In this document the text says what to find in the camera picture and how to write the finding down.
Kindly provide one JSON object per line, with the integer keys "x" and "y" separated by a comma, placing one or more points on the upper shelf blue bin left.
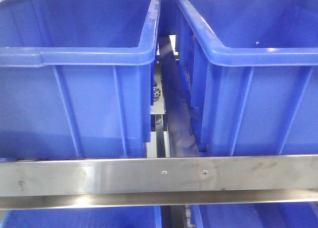
{"x": 76, "y": 78}

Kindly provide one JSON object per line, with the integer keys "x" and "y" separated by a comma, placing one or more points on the shelf blue bin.
{"x": 76, "y": 78}
{"x": 251, "y": 68}

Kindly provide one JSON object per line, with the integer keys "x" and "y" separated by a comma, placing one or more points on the upper shelf blue bin right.
{"x": 251, "y": 68}

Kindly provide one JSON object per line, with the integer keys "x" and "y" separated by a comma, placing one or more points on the lower blue bin left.
{"x": 108, "y": 217}

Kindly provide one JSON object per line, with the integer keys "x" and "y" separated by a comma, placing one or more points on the lower blue bin right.
{"x": 260, "y": 215}

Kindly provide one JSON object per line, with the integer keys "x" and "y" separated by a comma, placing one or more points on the steel shelf front rail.
{"x": 91, "y": 183}

